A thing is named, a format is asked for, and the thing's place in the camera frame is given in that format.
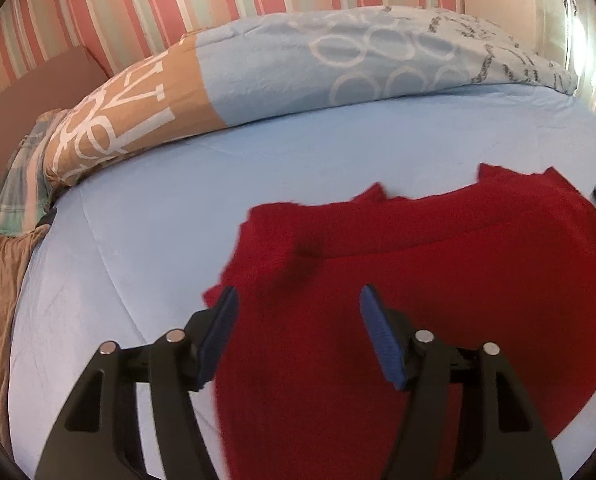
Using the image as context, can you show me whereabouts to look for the folded patterned duvet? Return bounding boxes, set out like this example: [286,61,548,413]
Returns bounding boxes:
[43,5,578,188]

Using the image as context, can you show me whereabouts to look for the red knitted sweater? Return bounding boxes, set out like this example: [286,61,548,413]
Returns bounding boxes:
[203,162,596,480]

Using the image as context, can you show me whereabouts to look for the light blue quilted bed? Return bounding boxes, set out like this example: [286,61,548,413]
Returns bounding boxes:
[8,82,596,480]

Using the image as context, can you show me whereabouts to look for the white wardrobe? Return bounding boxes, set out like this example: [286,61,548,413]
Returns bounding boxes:
[532,0,596,126]

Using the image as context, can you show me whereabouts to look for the plaid pillow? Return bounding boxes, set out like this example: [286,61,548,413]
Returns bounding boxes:
[0,110,69,238]

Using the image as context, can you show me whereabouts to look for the brown folded garment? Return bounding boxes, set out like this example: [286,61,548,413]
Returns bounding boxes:
[0,225,51,441]

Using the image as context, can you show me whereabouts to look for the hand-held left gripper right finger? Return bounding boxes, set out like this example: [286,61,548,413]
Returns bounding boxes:
[359,285,563,480]

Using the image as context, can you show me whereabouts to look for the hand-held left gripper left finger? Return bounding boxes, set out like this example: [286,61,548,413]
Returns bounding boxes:
[34,286,240,480]

